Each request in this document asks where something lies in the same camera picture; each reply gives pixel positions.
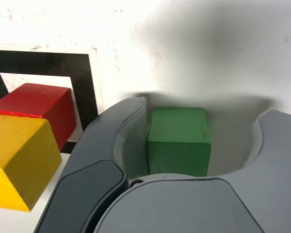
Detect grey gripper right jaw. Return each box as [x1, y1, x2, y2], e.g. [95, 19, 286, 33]
[93, 108, 291, 233]

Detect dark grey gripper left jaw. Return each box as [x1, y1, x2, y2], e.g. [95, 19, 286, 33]
[35, 96, 146, 233]

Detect red cube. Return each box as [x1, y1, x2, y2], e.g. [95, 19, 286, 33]
[0, 83, 78, 152]

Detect yellow cube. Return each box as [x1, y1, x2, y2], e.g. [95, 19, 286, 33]
[0, 114, 63, 212]

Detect green cube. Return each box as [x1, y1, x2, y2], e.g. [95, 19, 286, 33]
[146, 107, 213, 177]

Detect black tape square outline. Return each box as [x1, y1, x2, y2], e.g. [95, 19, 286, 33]
[0, 50, 99, 155]

